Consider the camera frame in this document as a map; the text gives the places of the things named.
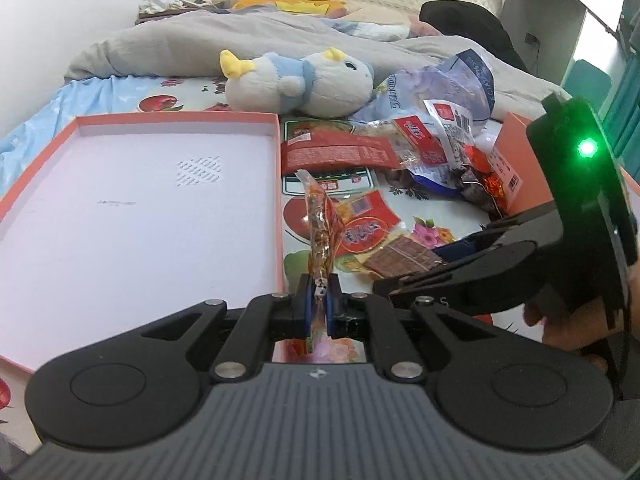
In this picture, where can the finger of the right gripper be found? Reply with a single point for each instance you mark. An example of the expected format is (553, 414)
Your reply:
(503, 274)
(543, 228)

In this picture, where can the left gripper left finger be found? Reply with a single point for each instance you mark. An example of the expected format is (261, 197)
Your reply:
(266, 320)

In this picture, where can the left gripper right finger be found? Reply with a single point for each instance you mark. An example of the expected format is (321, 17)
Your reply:
(373, 321)

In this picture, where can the red yellow jerky packet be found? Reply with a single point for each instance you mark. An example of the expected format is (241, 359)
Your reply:
(375, 240)

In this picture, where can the spicy strip snack packet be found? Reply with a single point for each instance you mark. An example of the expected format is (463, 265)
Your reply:
(326, 230)

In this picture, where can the shiny red foil packet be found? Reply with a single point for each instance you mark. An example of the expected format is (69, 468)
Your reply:
(478, 183)

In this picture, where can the white shrimp snack bag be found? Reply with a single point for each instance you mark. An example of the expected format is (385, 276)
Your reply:
(453, 124)

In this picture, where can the green label snack bag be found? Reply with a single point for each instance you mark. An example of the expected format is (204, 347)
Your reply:
(341, 183)

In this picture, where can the dark red snack packet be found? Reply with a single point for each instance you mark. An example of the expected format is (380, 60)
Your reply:
(329, 150)

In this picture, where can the right hand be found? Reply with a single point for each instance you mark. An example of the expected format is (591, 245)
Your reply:
(583, 327)

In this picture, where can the pink deep box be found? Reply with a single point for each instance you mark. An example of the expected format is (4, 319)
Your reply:
(514, 162)

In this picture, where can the fruit print bed sheet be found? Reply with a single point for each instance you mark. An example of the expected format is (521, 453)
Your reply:
(250, 159)

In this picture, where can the blue curtain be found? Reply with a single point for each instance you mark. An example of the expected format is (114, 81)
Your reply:
(621, 121)

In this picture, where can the red label pastry packet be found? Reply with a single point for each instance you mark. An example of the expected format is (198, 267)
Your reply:
(422, 139)

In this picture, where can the blue chair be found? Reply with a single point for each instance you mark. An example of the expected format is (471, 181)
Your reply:
(586, 81)

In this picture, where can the blue plastic tissue bag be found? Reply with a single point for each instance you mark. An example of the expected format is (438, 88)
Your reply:
(464, 79)

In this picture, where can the pink shallow box lid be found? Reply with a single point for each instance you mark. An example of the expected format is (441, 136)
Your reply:
(135, 219)

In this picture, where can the black clothing pile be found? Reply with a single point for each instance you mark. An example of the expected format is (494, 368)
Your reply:
(469, 20)

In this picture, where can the white blue plush toy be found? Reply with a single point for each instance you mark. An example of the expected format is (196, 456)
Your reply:
(328, 84)

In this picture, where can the grey blanket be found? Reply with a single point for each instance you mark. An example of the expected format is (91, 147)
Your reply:
(189, 45)

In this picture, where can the yellow pillow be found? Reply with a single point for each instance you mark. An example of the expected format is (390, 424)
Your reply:
(327, 8)

